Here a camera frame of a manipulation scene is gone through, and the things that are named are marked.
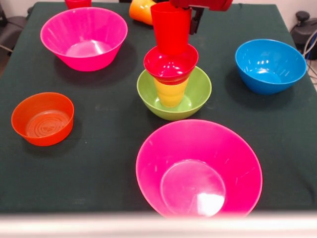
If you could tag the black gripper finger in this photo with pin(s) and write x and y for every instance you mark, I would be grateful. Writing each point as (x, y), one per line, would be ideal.
(195, 24)

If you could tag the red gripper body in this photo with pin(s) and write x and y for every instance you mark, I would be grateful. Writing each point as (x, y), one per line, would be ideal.
(210, 3)

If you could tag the red cup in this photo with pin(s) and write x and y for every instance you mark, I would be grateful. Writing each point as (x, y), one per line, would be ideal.
(171, 29)

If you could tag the small crimson bowl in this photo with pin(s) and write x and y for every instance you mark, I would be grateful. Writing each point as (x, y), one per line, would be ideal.
(171, 67)

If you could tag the orange cup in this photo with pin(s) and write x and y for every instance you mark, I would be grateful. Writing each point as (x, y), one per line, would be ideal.
(140, 11)

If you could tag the green bowl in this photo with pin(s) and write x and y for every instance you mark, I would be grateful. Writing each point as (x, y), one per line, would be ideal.
(198, 99)

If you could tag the yellow cup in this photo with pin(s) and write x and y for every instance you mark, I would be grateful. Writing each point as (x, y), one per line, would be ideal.
(171, 95)

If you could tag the blue bowl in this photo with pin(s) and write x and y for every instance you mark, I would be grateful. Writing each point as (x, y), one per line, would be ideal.
(270, 62)

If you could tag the large pink bowl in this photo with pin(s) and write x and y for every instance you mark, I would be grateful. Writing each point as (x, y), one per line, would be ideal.
(84, 27)
(193, 148)

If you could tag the orange bowl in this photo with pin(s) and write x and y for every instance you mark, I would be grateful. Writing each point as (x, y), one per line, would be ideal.
(42, 121)

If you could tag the crimson cup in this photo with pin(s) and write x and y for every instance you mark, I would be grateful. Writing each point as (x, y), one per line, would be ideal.
(78, 3)

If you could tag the dark green table cloth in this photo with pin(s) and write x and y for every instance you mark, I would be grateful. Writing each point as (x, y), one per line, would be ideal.
(74, 168)

